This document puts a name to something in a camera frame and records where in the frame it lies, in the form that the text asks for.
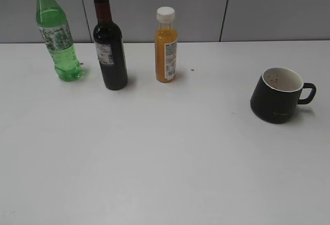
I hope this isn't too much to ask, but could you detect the dark red wine bottle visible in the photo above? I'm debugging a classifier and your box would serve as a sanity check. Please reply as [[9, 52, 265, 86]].
[[93, 0, 128, 91]]

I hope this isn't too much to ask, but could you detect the black mug white interior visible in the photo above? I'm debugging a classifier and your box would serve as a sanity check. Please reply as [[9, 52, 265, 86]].
[[250, 67, 317, 124]]

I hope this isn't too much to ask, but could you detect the orange juice bottle white cap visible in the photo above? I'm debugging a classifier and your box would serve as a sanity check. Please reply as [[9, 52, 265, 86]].
[[155, 7, 178, 83]]

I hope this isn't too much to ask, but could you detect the green plastic soda bottle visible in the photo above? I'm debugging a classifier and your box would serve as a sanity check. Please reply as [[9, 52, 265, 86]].
[[36, 0, 83, 81]]

